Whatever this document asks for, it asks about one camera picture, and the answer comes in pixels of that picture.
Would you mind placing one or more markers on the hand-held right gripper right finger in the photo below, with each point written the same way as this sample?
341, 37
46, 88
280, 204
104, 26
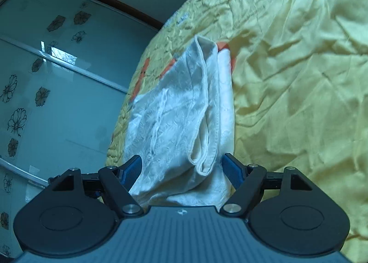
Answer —
233, 173

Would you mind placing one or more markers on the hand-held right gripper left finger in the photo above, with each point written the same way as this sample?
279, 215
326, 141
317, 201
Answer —
132, 169

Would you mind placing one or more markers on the yellow printed blanket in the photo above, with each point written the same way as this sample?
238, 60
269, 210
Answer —
296, 78

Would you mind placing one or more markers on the white textured pants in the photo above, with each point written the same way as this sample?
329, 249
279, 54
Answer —
184, 113

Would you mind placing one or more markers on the glass sliding wardrobe door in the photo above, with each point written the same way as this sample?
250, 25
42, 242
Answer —
57, 78

